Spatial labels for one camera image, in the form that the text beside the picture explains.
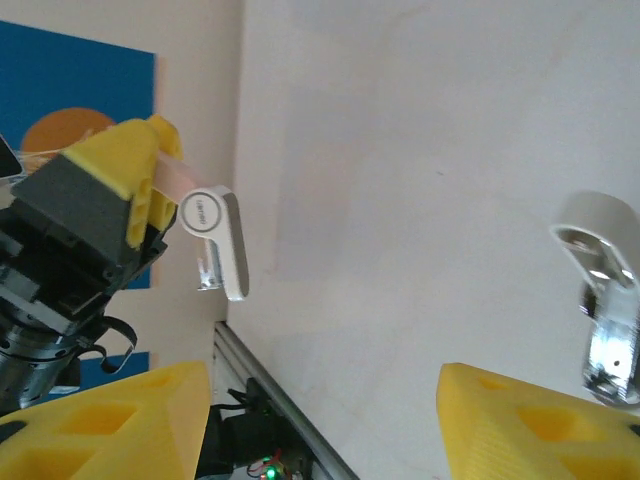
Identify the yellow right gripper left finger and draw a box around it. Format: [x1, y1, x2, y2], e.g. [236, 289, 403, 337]
[0, 360, 211, 480]

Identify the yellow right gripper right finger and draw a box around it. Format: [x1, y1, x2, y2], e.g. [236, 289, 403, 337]
[436, 363, 640, 480]

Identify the thin black cable loop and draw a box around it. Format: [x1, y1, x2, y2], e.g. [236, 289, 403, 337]
[74, 314, 139, 374]

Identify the aluminium side rail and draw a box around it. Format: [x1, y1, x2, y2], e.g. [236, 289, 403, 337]
[213, 319, 361, 480]

